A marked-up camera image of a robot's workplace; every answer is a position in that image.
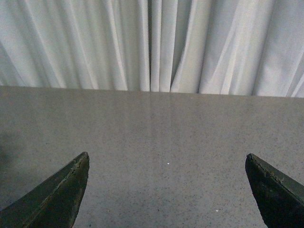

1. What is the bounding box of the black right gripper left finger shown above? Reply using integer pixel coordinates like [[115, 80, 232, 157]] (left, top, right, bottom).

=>
[[0, 152, 89, 228]]

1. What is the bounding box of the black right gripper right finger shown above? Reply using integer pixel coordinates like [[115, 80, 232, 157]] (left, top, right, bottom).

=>
[[245, 153, 304, 228]]

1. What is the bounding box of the white pleated curtain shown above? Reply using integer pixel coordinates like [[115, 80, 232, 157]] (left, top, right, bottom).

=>
[[0, 0, 304, 97]]

